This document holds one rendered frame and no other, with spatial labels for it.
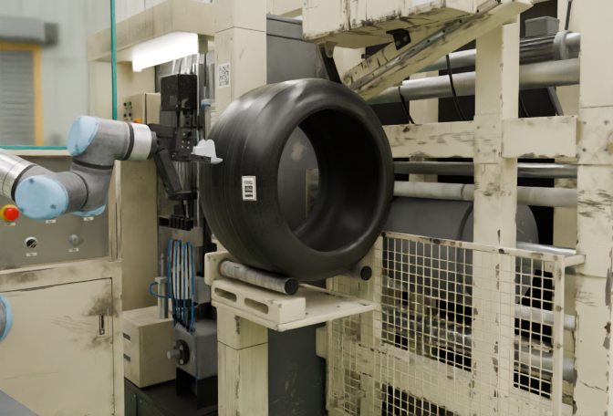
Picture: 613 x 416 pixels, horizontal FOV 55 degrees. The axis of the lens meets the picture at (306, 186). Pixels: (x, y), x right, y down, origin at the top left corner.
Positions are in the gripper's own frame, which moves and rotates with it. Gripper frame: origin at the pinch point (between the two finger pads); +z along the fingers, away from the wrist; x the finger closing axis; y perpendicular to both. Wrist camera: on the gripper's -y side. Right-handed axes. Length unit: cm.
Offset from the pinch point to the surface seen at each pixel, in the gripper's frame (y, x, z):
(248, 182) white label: -4.7, -10.4, 3.5
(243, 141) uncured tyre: 5.7, -6.7, 3.1
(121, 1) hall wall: 309, 877, 290
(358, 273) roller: -28, -9, 46
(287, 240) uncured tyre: -18.6, -12.1, 16.3
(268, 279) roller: -30.4, -2.8, 18.1
